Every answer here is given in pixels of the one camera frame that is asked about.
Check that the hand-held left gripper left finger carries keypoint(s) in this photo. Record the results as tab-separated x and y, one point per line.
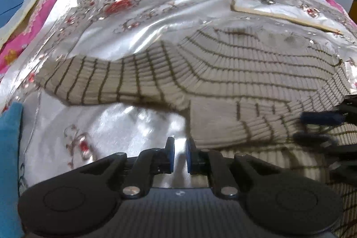
169	157

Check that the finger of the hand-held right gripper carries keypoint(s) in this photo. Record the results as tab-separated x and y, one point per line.
320	118
312	139

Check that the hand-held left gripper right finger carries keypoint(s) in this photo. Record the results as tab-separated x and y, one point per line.
191	158

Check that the beige striped knit sweater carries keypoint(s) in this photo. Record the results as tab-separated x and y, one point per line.
223	73

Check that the wooden desk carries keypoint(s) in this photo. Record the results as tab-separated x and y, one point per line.
354	5

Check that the satin floral bedspread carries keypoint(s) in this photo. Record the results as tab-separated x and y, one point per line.
125	23

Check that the blue cloth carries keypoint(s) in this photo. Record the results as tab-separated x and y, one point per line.
9	157
14	1

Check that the pink floral bedsheet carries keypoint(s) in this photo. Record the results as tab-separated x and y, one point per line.
41	20
25	10

